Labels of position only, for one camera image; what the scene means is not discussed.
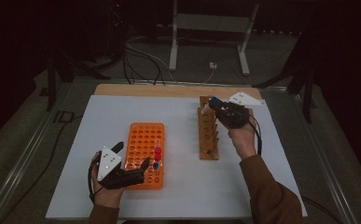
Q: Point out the black tripod stand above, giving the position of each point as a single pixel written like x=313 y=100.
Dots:
x=52 y=81
x=307 y=93

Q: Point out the person's left hand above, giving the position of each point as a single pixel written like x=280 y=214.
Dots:
x=109 y=197

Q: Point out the white floor socket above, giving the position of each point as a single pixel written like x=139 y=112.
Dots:
x=212 y=65

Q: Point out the blue capped test tube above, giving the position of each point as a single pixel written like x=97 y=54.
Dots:
x=214 y=100
x=155 y=166

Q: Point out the person's right hand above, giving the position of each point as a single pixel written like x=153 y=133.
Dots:
x=245 y=141

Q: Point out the grey metal stand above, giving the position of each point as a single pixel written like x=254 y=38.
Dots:
x=212 y=23

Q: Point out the metal floor rail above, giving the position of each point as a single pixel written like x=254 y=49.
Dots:
x=327 y=161
x=19 y=168

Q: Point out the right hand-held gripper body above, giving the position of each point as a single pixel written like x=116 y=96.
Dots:
x=234 y=115

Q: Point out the white table sheet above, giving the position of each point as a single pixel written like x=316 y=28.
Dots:
x=181 y=174

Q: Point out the red capped test tube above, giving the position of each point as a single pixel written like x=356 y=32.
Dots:
x=158 y=157
x=158 y=150

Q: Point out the orange plastic test tube rack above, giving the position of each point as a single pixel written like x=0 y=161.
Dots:
x=141 y=137

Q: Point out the dark equipment stand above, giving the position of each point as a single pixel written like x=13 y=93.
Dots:
x=117 y=28

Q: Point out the wooden test tube rack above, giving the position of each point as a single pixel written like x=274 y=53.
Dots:
x=208 y=137

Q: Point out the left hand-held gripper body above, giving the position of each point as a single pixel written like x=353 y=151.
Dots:
x=108 y=163

